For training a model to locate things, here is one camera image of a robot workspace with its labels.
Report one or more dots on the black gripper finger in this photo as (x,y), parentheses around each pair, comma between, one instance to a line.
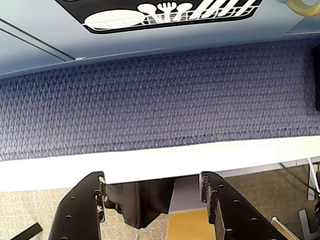
(75,215)
(237,212)

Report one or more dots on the black flat strip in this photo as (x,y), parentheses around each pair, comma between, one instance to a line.
(31,231)

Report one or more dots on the grey wooden table leg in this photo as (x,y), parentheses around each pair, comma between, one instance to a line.
(185,210)

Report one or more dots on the dark hanging cloth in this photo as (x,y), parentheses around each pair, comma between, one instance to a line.
(140,202)

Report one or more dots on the metal chair base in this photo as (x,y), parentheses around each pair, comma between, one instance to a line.
(305,225)

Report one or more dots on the blue woven mat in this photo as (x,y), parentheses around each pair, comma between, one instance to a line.
(160,100)

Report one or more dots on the black box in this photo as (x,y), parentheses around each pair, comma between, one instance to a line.
(317,80)

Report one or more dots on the blue toy kitchen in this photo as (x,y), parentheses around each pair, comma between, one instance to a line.
(50,32)

